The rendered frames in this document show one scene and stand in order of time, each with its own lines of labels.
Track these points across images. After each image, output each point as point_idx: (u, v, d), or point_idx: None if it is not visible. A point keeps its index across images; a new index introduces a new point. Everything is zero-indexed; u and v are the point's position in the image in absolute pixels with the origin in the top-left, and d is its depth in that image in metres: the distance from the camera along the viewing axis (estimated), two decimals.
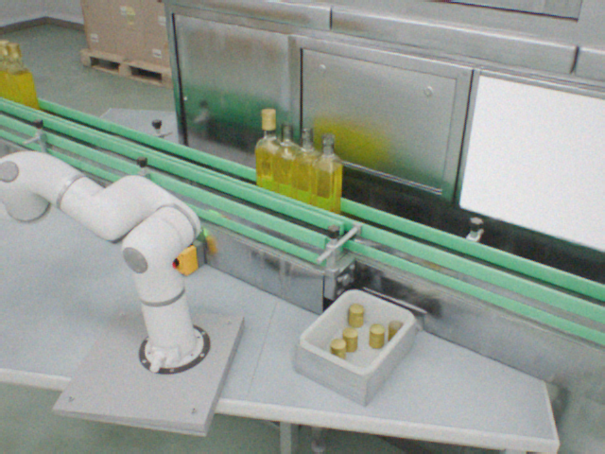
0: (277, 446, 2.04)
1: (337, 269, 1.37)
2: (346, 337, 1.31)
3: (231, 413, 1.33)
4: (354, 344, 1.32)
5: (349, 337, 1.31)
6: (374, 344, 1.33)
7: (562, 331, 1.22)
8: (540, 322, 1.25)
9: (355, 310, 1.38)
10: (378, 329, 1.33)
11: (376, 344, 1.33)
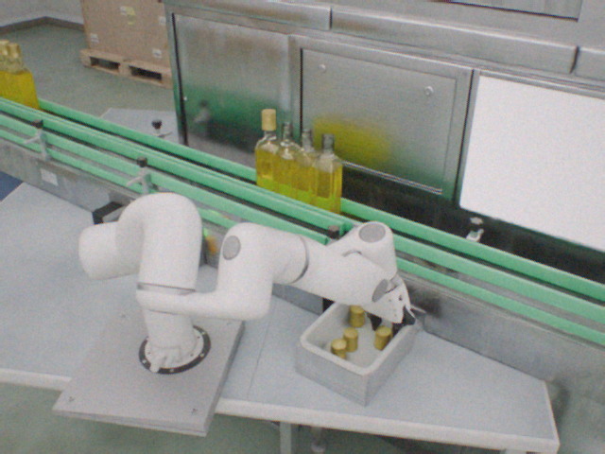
0: (277, 446, 2.04)
1: None
2: (347, 337, 1.31)
3: (231, 413, 1.33)
4: (354, 344, 1.32)
5: (350, 337, 1.31)
6: (380, 345, 1.33)
7: (562, 331, 1.22)
8: (540, 322, 1.25)
9: (356, 310, 1.38)
10: (384, 331, 1.32)
11: (382, 346, 1.33)
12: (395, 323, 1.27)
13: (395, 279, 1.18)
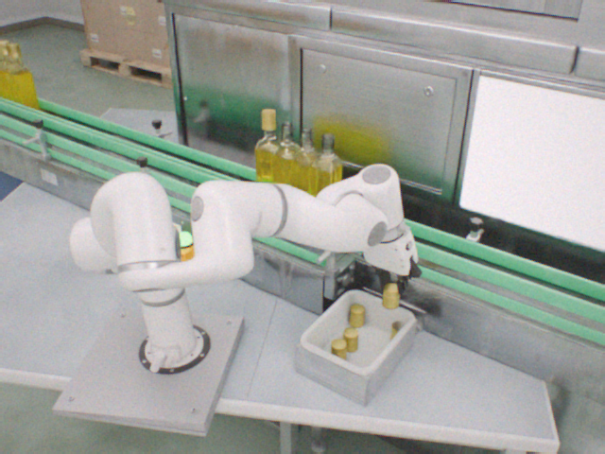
0: (277, 446, 2.04)
1: (337, 269, 1.37)
2: (347, 337, 1.31)
3: (231, 413, 1.33)
4: (354, 344, 1.32)
5: (350, 337, 1.31)
6: (388, 304, 1.26)
7: (562, 331, 1.22)
8: (540, 322, 1.25)
9: (356, 310, 1.38)
10: (392, 288, 1.26)
11: (390, 305, 1.26)
12: (400, 276, 1.21)
13: (402, 226, 1.12)
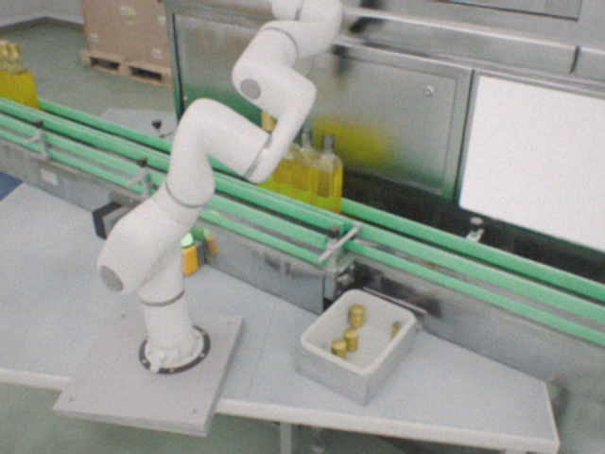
0: (277, 446, 2.04)
1: (337, 269, 1.37)
2: (347, 337, 1.31)
3: (231, 413, 1.33)
4: (354, 344, 1.32)
5: (350, 337, 1.31)
6: None
7: (562, 331, 1.22)
8: (540, 322, 1.25)
9: (356, 310, 1.38)
10: None
11: None
12: None
13: None
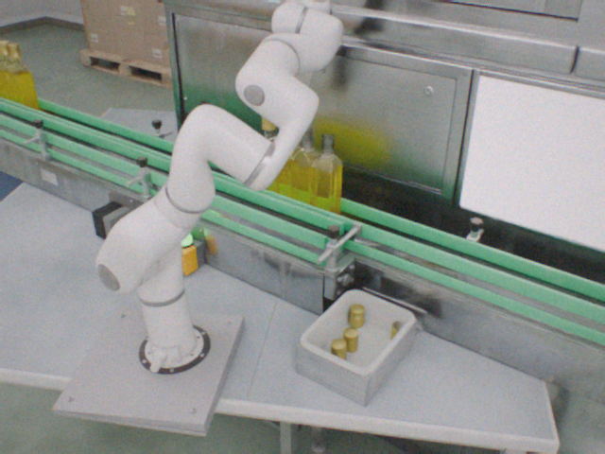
0: (277, 446, 2.04)
1: (337, 269, 1.37)
2: (347, 337, 1.31)
3: (231, 413, 1.33)
4: (354, 344, 1.32)
5: (350, 337, 1.31)
6: None
7: (562, 331, 1.22)
8: (540, 322, 1.25)
9: (356, 310, 1.38)
10: None
11: None
12: None
13: None
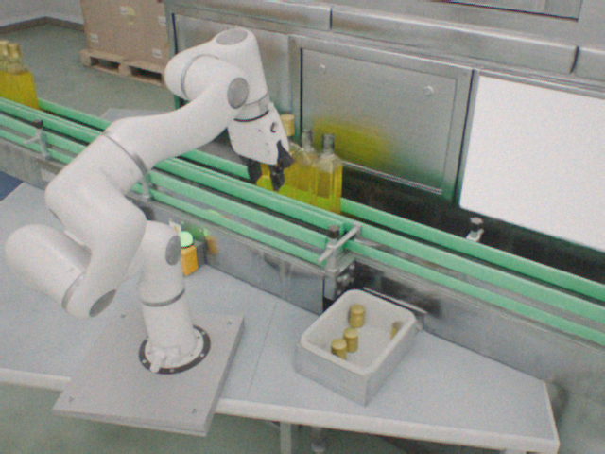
0: (277, 446, 2.04)
1: (337, 269, 1.37)
2: (347, 337, 1.31)
3: (231, 413, 1.33)
4: (354, 344, 1.32)
5: (350, 337, 1.31)
6: (293, 129, 1.46)
7: (562, 331, 1.22)
8: (540, 322, 1.25)
9: (356, 310, 1.38)
10: (287, 116, 1.45)
11: (294, 129, 1.47)
12: (271, 166, 1.09)
13: (264, 101, 1.00)
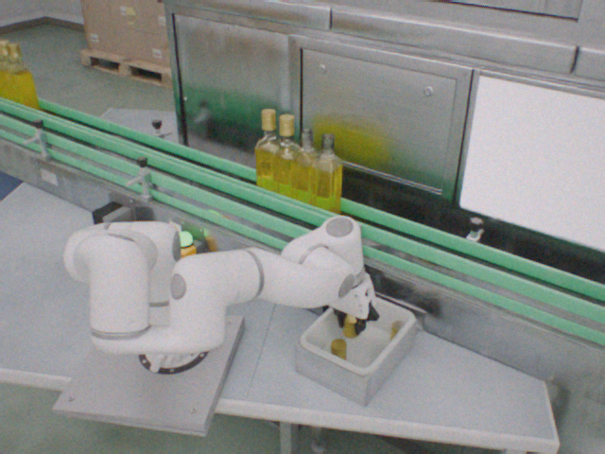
0: (277, 446, 2.04)
1: None
2: (348, 323, 1.29)
3: (231, 413, 1.33)
4: (355, 330, 1.30)
5: (351, 323, 1.29)
6: (293, 129, 1.46)
7: (562, 331, 1.22)
8: (540, 322, 1.25)
9: None
10: (287, 116, 1.45)
11: (294, 129, 1.47)
12: (358, 319, 1.26)
13: (362, 274, 1.16)
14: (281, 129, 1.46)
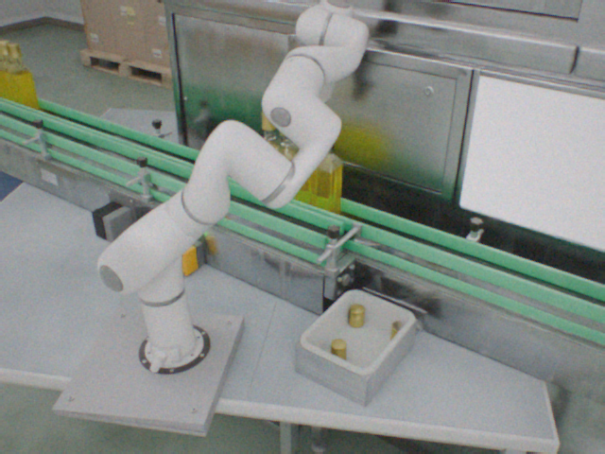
0: (277, 446, 2.04)
1: (337, 269, 1.37)
2: None
3: (231, 413, 1.33)
4: None
5: None
6: None
7: (562, 331, 1.22)
8: (540, 322, 1.25)
9: (356, 310, 1.38)
10: None
11: None
12: None
13: None
14: None
